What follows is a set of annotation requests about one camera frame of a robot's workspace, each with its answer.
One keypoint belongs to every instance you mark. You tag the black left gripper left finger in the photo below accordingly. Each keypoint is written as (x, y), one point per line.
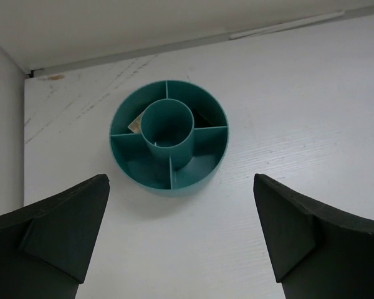
(46, 247)

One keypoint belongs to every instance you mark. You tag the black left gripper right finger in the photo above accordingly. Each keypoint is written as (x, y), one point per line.
(316, 250)

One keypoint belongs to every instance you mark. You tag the beige lego brick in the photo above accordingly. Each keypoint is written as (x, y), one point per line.
(135, 125)

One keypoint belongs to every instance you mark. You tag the teal divided round container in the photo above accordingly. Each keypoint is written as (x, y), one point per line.
(170, 157)

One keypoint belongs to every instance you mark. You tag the black lego plate in container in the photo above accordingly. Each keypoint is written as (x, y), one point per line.
(201, 121)

